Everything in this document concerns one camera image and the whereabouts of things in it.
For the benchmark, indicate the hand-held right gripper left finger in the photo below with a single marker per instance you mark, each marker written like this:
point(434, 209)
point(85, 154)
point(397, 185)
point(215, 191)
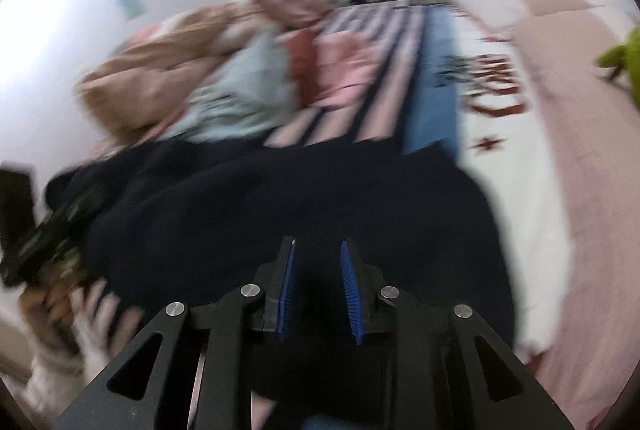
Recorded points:
point(287, 292)

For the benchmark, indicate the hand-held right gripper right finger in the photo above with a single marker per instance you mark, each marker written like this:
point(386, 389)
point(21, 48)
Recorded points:
point(350, 297)

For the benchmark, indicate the navy sweater with planet print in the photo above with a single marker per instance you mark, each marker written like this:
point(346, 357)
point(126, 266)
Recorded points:
point(300, 190)

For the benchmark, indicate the person's left forearm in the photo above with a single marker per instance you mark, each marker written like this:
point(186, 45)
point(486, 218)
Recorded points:
point(60, 380)

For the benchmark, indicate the person's left hand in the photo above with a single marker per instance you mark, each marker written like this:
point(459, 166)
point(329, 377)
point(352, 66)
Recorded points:
point(50, 310)

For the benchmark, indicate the pink striped quilt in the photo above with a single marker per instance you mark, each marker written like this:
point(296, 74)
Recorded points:
point(150, 74)

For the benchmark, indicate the light blue garment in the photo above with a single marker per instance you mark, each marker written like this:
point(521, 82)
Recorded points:
point(240, 94)

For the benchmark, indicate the pink garment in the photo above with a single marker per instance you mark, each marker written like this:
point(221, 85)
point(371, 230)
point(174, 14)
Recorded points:
point(345, 64)

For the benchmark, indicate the dusty red garment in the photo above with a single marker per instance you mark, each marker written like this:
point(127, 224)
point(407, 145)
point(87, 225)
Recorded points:
point(302, 59)

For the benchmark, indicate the striped printed blanket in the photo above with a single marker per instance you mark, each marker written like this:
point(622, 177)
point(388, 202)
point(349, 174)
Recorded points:
point(435, 74)

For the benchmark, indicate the green plush toy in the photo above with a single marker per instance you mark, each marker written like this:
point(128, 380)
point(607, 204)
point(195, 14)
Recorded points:
point(625, 57)

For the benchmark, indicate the small wall poster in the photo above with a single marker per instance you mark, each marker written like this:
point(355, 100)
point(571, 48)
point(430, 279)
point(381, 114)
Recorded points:
point(128, 3)

